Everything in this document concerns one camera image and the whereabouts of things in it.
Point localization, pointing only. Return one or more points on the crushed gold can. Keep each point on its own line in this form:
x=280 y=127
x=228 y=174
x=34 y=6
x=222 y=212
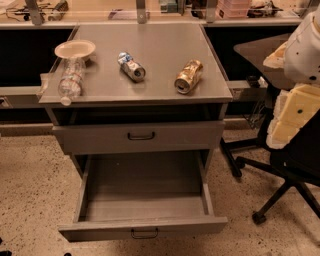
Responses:
x=189 y=76

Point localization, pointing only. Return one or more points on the white paper bowl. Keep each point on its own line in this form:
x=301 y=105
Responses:
x=75 y=49

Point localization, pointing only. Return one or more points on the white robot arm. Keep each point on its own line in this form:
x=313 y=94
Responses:
x=299 y=56

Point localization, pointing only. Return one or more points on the grey drawer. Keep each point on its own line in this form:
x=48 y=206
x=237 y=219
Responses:
x=143 y=196
x=144 y=137

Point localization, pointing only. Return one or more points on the pink plastic box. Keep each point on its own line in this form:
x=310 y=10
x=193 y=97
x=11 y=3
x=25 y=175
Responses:
x=230 y=9

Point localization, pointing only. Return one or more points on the grey top drawer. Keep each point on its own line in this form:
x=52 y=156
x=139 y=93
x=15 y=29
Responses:
x=144 y=137

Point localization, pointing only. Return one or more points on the clear plastic water bottle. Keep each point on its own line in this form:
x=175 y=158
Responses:
x=71 y=83

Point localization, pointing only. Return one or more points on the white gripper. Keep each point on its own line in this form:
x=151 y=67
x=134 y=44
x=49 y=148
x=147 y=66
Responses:
x=302 y=56

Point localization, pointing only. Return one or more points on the grey drawer cabinet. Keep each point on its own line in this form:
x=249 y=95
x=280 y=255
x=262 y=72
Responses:
x=110 y=96

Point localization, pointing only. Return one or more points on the long background workbench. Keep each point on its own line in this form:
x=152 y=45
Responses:
x=149 y=11

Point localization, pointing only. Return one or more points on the crushed silver blue can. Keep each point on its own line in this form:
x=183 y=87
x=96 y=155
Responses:
x=133 y=69

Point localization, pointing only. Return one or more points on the black office chair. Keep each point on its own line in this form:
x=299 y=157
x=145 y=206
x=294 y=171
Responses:
x=290 y=147

